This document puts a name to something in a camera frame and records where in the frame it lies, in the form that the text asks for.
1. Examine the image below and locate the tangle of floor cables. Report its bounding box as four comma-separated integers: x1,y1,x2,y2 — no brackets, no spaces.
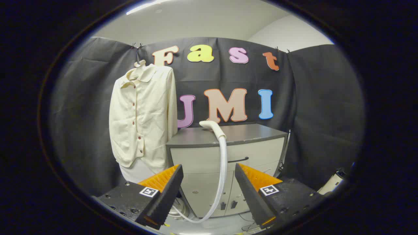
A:
238,212,268,233

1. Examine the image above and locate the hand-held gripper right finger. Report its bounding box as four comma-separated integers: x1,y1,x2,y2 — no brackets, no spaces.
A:
234,163,327,229

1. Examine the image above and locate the white garment steamer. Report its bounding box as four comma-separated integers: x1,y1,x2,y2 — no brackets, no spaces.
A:
168,120,228,224

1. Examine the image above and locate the black backdrop cloth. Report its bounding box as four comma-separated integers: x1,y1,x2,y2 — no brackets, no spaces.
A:
49,37,365,196

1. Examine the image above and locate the white cabinet with grey top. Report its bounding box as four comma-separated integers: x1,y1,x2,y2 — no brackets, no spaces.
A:
166,123,288,218

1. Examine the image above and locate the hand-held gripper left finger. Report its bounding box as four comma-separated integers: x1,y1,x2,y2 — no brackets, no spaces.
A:
92,164,184,230

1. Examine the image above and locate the white cylindrical device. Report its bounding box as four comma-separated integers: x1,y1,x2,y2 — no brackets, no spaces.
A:
317,168,346,196

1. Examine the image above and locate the cream button-up shirt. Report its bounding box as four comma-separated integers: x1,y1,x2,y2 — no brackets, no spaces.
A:
109,64,178,174

